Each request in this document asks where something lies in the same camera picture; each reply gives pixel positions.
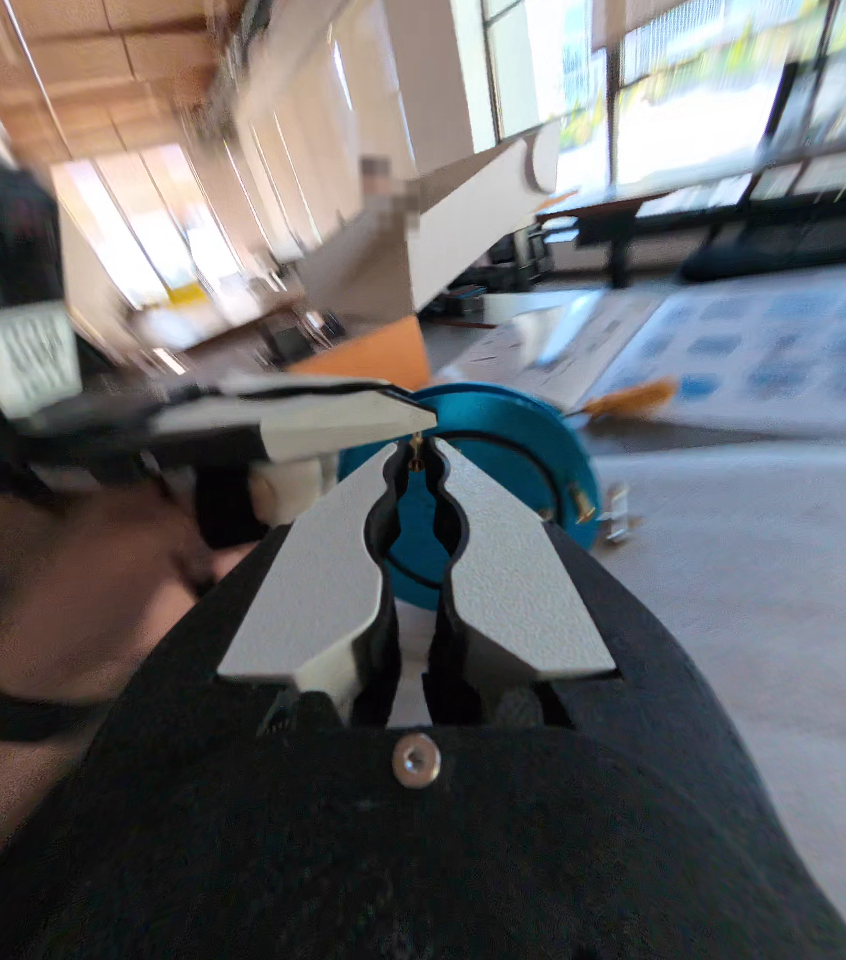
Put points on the brass hex standoff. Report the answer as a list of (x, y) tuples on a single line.
[(585, 504), (415, 454)]

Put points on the printed instruction manual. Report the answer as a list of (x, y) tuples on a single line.
[(768, 345)]

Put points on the person's left hand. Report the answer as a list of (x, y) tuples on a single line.
[(77, 585)]

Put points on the white foam sheet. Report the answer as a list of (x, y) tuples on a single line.
[(768, 637)]

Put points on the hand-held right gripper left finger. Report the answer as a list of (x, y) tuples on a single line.
[(303, 600)]

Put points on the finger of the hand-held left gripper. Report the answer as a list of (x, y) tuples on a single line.
[(340, 424), (303, 386)]

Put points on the brown wooden side table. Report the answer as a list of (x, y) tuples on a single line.
[(693, 202)]

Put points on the black blue product box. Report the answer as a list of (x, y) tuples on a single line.
[(464, 300)]

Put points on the black wristband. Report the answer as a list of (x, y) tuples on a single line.
[(17, 716)]

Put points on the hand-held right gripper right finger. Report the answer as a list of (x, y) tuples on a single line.
[(528, 592)]

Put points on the yellow storage bin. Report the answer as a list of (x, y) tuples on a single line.
[(188, 295)]

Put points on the black padded stool seat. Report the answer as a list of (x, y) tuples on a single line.
[(783, 259)]

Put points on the large window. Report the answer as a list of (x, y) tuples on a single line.
[(693, 90)]

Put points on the metal socket wrench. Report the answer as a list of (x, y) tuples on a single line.
[(620, 514)]

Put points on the black servo motor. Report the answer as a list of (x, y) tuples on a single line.
[(289, 343)]

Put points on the small paned window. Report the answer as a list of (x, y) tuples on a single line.
[(145, 225)]

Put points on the dark grey desk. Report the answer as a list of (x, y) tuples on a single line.
[(663, 435)]

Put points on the blue round base plate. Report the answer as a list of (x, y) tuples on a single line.
[(513, 450)]

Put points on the orange cardboard box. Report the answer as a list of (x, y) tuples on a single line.
[(453, 225)]

